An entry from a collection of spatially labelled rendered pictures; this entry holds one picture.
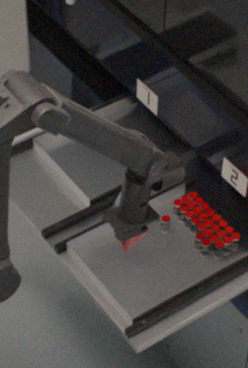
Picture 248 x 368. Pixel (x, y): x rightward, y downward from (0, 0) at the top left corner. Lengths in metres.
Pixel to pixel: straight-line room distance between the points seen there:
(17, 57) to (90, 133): 1.17
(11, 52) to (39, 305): 0.93
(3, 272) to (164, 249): 0.64
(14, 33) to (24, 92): 1.24
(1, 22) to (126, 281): 0.86
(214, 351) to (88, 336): 0.57
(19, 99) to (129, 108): 1.13
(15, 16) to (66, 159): 0.46
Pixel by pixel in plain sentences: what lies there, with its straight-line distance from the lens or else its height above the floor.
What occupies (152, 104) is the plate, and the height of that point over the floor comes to 1.01.
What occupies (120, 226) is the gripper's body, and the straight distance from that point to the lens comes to 1.91.
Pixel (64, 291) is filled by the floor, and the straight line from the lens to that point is 3.30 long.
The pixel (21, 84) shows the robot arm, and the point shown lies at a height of 1.64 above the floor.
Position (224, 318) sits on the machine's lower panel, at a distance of 2.61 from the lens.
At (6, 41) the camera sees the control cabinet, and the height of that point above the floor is 0.95.
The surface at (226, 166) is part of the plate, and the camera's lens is 2.25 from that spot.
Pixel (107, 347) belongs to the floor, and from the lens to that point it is 3.16.
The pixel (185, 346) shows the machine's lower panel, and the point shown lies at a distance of 2.90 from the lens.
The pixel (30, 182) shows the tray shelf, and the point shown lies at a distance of 2.41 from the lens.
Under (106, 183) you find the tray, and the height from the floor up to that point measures 0.88.
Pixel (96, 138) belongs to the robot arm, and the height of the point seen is 1.47.
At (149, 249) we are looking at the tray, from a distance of 2.26.
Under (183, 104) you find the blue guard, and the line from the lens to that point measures 2.30.
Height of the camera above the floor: 2.60
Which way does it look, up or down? 46 degrees down
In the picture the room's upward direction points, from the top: 1 degrees clockwise
